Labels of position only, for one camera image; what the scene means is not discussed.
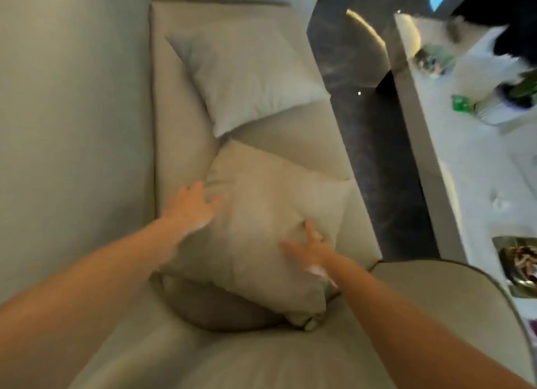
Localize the person's right hand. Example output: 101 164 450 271
280 220 341 287

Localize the person's left hand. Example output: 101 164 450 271
161 181 227 245

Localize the beige cushion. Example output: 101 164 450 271
161 139 353 331

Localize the beige sofa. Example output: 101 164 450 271
0 0 536 389

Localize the grey-beige cushion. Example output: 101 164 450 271
166 22 332 139

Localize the person's left forearm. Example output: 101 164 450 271
0 216 182 389

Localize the person's right forearm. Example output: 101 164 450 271
323 254 534 389

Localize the white coffee table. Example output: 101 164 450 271
394 13 537 343

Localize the shiny metal tray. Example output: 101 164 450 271
491 235 537 300

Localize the green packet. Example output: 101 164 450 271
451 94 475 113

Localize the glass ashtray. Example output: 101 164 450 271
413 44 456 77

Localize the green plant in white pot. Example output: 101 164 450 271
472 68 537 125

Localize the black garment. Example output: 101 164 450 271
451 0 537 67

